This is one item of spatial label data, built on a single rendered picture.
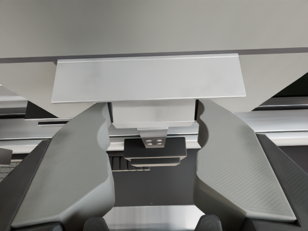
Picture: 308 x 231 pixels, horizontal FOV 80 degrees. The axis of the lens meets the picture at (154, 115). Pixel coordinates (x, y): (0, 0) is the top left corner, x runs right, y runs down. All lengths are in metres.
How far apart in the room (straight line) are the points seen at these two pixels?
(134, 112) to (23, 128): 0.39
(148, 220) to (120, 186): 0.52
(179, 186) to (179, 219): 0.50
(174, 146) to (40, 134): 0.30
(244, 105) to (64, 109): 0.15
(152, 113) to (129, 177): 0.54
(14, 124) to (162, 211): 0.42
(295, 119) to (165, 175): 0.41
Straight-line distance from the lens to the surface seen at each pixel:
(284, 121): 0.51
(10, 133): 0.53
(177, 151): 0.36
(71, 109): 0.17
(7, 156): 0.58
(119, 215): 0.19
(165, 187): 0.68
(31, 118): 0.21
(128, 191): 0.69
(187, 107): 0.15
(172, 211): 0.18
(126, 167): 0.56
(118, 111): 0.16
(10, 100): 0.26
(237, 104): 0.17
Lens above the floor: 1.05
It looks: 18 degrees down
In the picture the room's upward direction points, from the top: 178 degrees clockwise
